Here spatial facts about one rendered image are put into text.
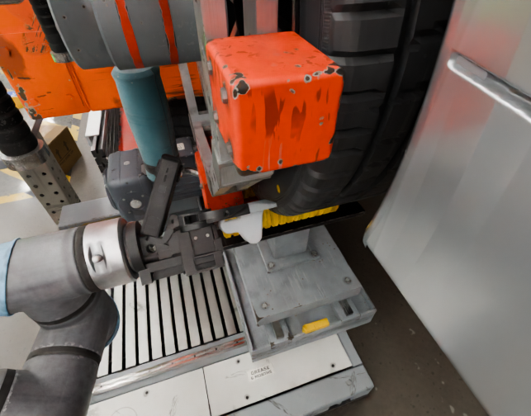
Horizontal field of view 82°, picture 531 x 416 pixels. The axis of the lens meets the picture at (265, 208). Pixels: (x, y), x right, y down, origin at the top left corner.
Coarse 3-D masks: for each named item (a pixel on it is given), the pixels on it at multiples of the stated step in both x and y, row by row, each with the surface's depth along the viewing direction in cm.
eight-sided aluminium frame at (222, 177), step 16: (208, 0) 22; (224, 0) 22; (256, 0) 23; (272, 0) 23; (208, 16) 22; (224, 16) 23; (256, 16) 23; (272, 16) 24; (208, 32) 23; (224, 32) 23; (256, 32) 24; (272, 32) 24; (208, 80) 26; (192, 96) 67; (208, 96) 29; (192, 112) 67; (208, 112) 68; (192, 128) 66; (208, 128) 66; (208, 144) 60; (224, 144) 30; (208, 160) 57; (224, 160) 31; (208, 176) 53; (224, 176) 33; (240, 176) 34; (256, 176) 34; (224, 192) 51
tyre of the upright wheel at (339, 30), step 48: (336, 0) 20; (384, 0) 20; (432, 0) 21; (336, 48) 22; (384, 48) 22; (432, 48) 23; (384, 96) 25; (336, 144) 27; (384, 144) 29; (288, 192) 39; (336, 192) 36; (384, 192) 44
